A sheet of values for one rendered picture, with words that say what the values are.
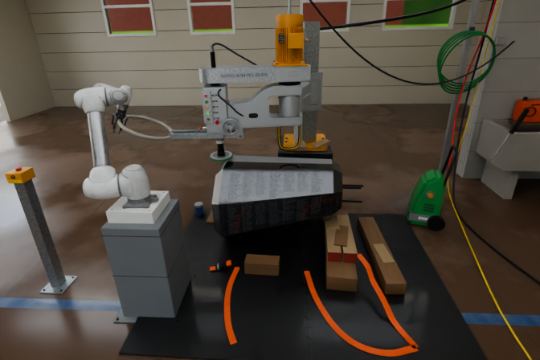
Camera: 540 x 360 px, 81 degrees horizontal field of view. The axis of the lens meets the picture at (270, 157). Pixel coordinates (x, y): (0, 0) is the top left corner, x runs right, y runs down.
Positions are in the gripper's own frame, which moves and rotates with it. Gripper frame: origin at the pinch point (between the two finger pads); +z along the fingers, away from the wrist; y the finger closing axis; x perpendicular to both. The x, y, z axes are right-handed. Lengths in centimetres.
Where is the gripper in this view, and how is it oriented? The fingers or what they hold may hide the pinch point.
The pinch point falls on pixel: (116, 129)
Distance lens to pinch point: 316.5
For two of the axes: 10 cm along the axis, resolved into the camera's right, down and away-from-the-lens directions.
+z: -3.7, 8.7, 3.3
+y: 8.8, 2.1, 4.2
